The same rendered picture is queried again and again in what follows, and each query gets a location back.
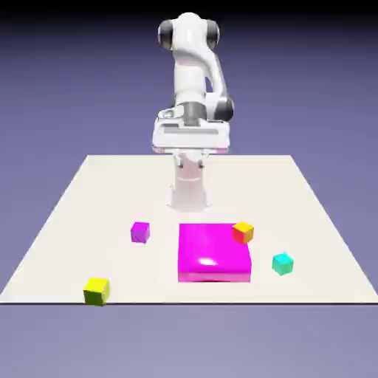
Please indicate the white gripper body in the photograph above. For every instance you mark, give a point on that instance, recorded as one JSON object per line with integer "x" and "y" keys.
{"x": 192, "y": 140}

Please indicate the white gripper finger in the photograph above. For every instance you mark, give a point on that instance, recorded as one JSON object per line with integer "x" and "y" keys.
{"x": 202, "y": 160}
{"x": 180, "y": 160}

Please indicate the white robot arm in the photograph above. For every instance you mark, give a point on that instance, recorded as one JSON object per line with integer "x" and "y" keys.
{"x": 189, "y": 59}

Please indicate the small purple cube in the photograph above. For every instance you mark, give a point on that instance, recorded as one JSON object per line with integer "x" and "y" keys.
{"x": 140, "y": 232}

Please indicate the small orange cube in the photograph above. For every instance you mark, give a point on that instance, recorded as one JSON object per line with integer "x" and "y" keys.
{"x": 242, "y": 233}

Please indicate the small teal cube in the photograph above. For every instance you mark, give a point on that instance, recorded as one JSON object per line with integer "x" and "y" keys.
{"x": 282, "y": 264}

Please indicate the small yellow cube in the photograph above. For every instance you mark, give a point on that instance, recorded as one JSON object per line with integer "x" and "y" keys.
{"x": 96, "y": 291}

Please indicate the large magenta box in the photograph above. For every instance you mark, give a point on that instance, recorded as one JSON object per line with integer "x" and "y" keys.
{"x": 212, "y": 251}

